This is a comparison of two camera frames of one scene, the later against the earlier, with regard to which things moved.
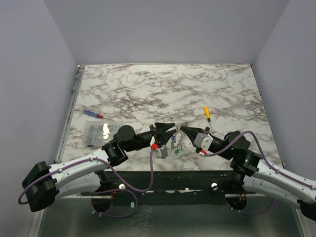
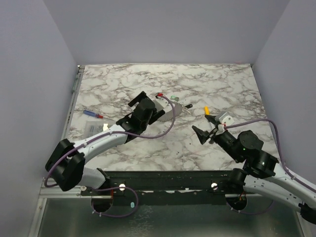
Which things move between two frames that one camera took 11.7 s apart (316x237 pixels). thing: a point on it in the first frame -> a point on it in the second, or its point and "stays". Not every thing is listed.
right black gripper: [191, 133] -> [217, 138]
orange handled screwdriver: [207, 113] stays
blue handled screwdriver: [93, 114] stays
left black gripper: [158, 132] -> [143, 96]
